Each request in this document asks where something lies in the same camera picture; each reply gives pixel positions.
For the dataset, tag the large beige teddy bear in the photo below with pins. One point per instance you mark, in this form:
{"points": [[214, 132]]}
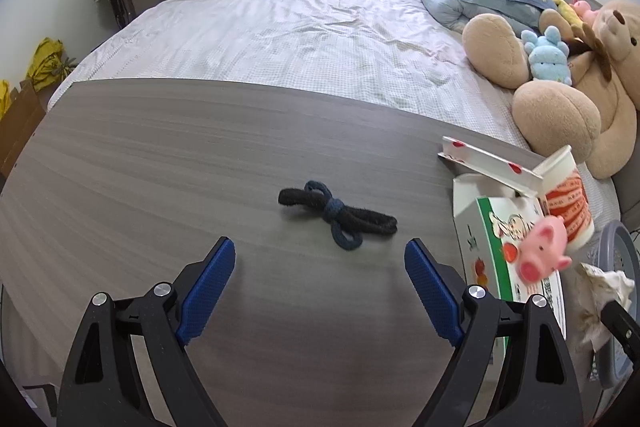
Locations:
{"points": [[555, 117]]}

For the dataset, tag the red and white paper cup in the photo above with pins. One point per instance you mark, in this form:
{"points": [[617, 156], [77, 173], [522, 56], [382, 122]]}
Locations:
{"points": [[567, 197]]}

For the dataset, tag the bed with checked sheet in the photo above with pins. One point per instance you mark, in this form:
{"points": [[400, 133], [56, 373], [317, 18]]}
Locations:
{"points": [[275, 37]]}

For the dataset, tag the pink pig toy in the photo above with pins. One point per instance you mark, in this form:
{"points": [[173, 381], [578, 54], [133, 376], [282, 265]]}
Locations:
{"points": [[542, 247]]}

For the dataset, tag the small light blue plush toy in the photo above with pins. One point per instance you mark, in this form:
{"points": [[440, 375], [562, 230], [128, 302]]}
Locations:
{"points": [[547, 59]]}

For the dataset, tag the yellow bag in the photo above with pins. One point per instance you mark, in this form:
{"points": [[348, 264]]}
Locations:
{"points": [[47, 64], [4, 99]]}

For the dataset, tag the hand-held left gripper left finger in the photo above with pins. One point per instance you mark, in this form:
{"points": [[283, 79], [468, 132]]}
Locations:
{"points": [[207, 292]]}

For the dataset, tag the yellow plush toy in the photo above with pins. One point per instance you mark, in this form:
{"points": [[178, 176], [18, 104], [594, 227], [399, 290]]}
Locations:
{"points": [[567, 14]]}

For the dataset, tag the cardboard box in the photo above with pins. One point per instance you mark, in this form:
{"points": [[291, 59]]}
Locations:
{"points": [[20, 127]]}

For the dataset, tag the white playing card box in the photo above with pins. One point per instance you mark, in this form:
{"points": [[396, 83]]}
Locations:
{"points": [[490, 164]]}

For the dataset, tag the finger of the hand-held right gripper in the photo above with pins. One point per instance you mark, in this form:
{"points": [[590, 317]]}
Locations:
{"points": [[620, 322]]}

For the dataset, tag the pink plush toy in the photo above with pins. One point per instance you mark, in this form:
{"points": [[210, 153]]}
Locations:
{"points": [[585, 9]]}

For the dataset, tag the paper wrapper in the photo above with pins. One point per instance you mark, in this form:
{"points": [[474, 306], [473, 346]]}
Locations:
{"points": [[600, 292]]}

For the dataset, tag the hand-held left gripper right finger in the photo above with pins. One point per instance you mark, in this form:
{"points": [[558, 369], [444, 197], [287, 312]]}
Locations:
{"points": [[432, 292]]}

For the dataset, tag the white and green medicine box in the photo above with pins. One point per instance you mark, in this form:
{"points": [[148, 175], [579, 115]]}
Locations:
{"points": [[495, 247]]}

